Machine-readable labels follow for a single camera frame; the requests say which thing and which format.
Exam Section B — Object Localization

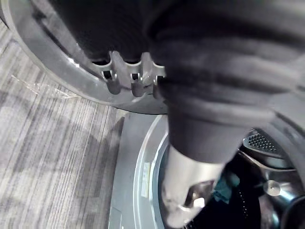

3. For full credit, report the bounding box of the dark teal garment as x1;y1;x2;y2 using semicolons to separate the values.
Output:
211;171;242;204

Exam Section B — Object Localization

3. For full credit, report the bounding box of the grey washing machine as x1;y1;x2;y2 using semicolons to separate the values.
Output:
108;95;305;229

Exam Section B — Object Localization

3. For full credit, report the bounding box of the round washing machine door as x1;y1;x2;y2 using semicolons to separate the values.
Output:
0;0;169;115

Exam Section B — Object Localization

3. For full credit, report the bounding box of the clear floor tape strip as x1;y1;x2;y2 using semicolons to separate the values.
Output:
10;74;78;100

